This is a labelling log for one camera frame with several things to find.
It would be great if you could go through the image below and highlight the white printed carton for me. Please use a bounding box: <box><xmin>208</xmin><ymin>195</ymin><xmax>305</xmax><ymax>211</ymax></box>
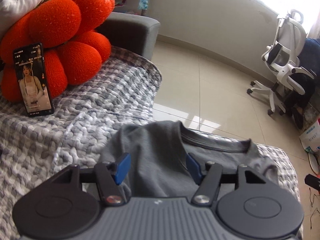
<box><xmin>299</xmin><ymin>120</ymin><xmax>320</xmax><ymax>154</ymax></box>

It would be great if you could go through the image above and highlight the black smartphone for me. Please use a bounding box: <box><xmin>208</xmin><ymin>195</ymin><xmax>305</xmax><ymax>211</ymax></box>
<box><xmin>13</xmin><ymin>42</ymin><xmax>55</xmax><ymax>117</ymax></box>

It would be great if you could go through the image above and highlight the grey sofa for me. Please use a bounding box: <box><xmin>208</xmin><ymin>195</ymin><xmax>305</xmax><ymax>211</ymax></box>
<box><xmin>96</xmin><ymin>12</ymin><xmax>161</xmax><ymax>62</ymax></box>

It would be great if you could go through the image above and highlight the grey quilted blanket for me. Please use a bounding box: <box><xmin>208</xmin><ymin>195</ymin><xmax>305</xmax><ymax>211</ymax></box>
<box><xmin>0</xmin><ymin>45</ymin><xmax>304</xmax><ymax>240</ymax></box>

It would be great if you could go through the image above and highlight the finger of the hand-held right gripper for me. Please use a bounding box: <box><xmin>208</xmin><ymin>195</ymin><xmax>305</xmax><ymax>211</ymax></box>
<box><xmin>304</xmin><ymin>174</ymin><xmax>320</xmax><ymax>188</ymax></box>

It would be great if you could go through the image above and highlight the black cable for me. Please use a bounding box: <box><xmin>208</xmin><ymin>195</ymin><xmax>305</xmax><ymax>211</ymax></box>
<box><xmin>309</xmin><ymin>186</ymin><xmax>319</xmax><ymax>230</ymax></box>

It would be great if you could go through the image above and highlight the grey t-shirt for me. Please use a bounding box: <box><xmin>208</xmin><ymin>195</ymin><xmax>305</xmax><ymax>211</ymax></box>
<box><xmin>100</xmin><ymin>120</ymin><xmax>279</xmax><ymax>198</ymax></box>

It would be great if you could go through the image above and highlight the white office chair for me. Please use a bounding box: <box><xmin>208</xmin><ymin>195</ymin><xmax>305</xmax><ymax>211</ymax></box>
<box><xmin>247</xmin><ymin>9</ymin><xmax>317</xmax><ymax>117</ymax></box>

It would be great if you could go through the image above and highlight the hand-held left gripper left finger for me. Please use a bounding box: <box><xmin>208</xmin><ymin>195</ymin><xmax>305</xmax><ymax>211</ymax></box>
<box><xmin>40</xmin><ymin>152</ymin><xmax>132</xmax><ymax>207</ymax></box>

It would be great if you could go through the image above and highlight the orange-red plush cushion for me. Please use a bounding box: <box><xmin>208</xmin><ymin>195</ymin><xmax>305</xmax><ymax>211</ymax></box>
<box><xmin>0</xmin><ymin>0</ymin><xmax>115</xmax><ymax>103</ymax></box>

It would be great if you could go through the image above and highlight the white slipper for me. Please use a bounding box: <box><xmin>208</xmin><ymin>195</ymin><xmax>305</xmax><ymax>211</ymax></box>
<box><xmin>309</xmin><ymin>152</ymin><xmax>320</xmax><ymax>175</ymax></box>

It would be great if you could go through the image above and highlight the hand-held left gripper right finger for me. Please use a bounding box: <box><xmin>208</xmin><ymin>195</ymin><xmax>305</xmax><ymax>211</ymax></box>
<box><xmin>186</xmin><ymin>152</ymin><xmax>278</xmax><ymax>207</ymax></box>

